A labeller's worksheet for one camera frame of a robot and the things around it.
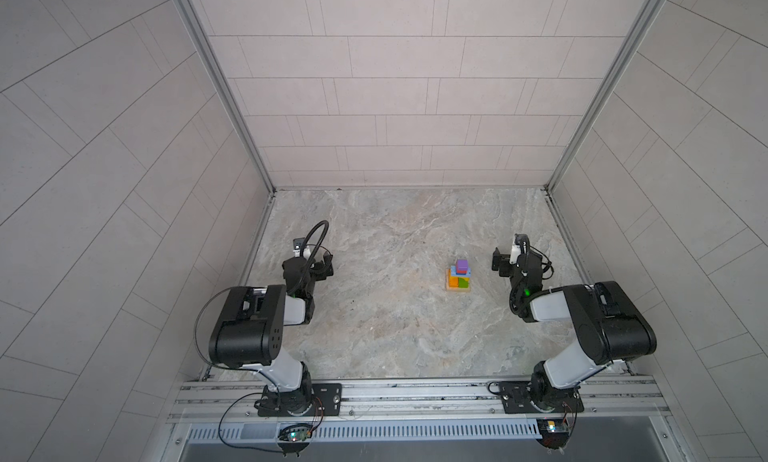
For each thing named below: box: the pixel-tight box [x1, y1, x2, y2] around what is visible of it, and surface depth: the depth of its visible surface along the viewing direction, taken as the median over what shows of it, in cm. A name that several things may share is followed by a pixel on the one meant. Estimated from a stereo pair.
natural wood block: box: [445, 268, 471, 292], surface depth 91 cm
